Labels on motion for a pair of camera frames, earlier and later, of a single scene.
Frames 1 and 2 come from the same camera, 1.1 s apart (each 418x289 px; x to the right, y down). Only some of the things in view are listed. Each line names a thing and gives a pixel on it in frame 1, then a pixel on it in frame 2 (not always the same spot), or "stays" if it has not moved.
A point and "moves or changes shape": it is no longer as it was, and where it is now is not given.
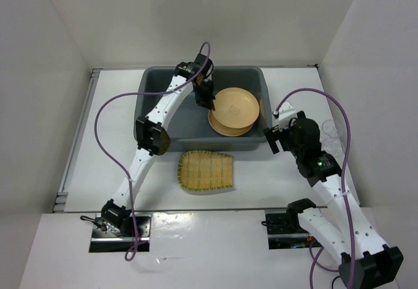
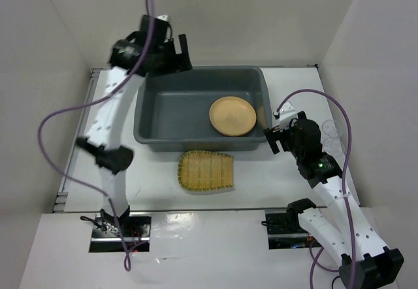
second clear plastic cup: x=334 y=146 stays
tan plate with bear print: x=236 y=108 moves or changes shape
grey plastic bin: x=189 y=125 stays
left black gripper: x=206 y=101 → x=181 y=62
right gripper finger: x=273 y=135 stays
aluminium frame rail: x=61 y=196 stays
